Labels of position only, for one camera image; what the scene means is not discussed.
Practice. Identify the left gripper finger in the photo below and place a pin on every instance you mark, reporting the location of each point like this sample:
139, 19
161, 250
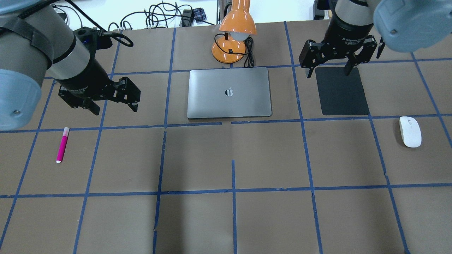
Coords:
90, 105
133, 106

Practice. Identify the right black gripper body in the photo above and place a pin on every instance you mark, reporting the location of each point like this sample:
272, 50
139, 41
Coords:
346, 32

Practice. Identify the white computer mouse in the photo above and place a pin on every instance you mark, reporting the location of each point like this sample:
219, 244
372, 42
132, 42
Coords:
410, 132

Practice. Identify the silver laptop notebook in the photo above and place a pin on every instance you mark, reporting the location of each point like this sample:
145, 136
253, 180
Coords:
228, 93

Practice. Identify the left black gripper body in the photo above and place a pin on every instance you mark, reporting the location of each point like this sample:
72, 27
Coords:
85, 76

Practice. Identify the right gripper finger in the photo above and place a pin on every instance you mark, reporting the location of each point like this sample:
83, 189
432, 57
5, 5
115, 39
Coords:
349, 67
310, 71

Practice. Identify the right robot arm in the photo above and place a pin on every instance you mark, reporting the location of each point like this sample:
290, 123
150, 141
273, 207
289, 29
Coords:
401, 25

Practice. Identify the black mousepad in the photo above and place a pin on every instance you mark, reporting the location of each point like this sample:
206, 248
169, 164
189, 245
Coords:
341, 94

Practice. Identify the orange desk lamp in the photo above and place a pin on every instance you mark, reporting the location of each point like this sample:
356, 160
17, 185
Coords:
234, 40

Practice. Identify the pink marker pen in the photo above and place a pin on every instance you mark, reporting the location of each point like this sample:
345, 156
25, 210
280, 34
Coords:
62, 147

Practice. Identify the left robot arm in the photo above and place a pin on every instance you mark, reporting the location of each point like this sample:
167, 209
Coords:
35, 42

